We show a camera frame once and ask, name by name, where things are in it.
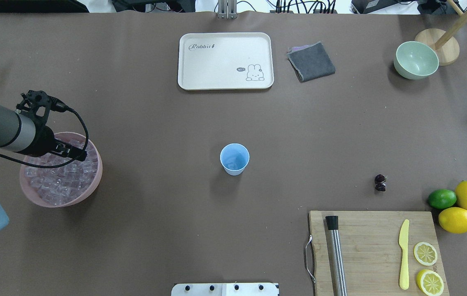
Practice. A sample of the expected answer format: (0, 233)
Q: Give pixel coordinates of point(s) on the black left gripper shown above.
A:
(45, 142)

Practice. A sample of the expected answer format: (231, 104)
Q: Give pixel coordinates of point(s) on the pink bowl of ice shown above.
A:
(54, 187)

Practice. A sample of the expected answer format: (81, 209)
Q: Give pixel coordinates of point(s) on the light blue plastic cup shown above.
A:
(234, 158)

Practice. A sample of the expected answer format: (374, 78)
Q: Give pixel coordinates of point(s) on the dark cherries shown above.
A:
(380, 182)

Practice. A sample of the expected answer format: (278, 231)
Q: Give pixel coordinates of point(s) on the cream rabbit serving tray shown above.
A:
(225, 61)

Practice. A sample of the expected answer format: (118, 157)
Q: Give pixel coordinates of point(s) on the grey folded cloth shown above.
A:
(311, 61)

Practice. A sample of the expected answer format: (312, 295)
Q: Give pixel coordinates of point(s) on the steel muddler black tip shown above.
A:
(337, 261)

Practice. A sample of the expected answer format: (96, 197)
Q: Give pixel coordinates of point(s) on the bamboo cutting board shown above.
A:
(370, 250)

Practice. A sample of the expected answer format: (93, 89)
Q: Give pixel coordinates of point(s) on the yellow plastic knife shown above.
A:
(403, 244)

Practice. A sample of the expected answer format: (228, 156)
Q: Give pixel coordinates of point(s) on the mint green bowl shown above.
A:
(415, 60)

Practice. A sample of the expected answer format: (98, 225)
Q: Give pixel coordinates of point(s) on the lemon half upper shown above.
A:
(425, 253)

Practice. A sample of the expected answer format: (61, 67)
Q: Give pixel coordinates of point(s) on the lemon half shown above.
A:
(425, 253)
(430, 282)

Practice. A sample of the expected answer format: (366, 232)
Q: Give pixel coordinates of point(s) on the green lime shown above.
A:
(442, 199)

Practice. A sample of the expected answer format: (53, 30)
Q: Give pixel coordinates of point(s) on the lemon half lower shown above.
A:
(430, 282)

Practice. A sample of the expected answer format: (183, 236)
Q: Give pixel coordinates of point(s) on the wooden glass drying stand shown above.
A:
(443, 42)

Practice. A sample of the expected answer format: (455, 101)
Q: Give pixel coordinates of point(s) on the whole lemon near board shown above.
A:
(453, 220)

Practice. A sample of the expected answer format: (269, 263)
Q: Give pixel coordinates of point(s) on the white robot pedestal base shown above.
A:
(226, 289)

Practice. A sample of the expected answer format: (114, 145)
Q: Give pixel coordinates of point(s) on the aluminium frame post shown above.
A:
(227, 9)

